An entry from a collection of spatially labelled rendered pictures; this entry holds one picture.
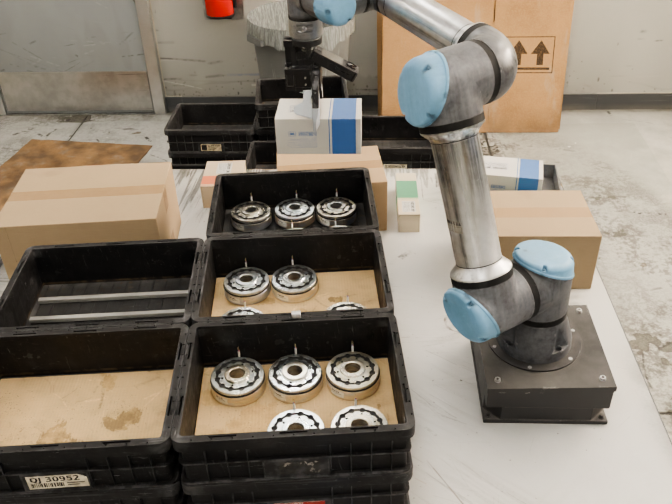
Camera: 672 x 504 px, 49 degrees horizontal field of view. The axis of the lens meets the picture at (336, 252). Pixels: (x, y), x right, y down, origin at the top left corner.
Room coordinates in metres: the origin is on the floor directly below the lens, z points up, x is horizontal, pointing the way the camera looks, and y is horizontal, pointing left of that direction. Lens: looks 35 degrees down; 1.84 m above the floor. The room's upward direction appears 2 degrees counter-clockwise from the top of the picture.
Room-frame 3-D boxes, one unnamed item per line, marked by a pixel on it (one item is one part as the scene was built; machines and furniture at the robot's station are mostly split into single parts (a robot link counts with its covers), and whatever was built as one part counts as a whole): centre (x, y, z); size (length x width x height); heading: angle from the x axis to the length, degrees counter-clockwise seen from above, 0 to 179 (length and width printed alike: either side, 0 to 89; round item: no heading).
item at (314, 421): (0.87, 0.08, 0.86); 0.10 x 0.10 x 0.01
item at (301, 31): (1.62, 0.05, 1.33); 0.08 x 0.08 x 0.05
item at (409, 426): (0.95, 0.08, 0.92); 0.40 x 0.30 x 0.02; 92
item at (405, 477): (0.95, 0.08, 0.76); 0.40 x 0.30 x 0.12; 92
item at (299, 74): (1.62, 0.06, 1.25); 0.09 x 0.08 x 0.12; 87
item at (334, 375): (1.02, -0.02, 0.86); 0.10 x 0.10 x 0.01
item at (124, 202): (1.67, 0.64, 0.80); 0.40 x 0.30 x 0.20; 93
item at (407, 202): (1.85, -0.21, 0.73); 0.24 x 0.06 x 0.06; 177
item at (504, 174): (1.93, -0.52, 0.75); 0.20 x 0.12 x 0.09; 76
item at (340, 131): (1.62, 0.03, 1.09); 0.20 x 0.12 x 0.09; 87
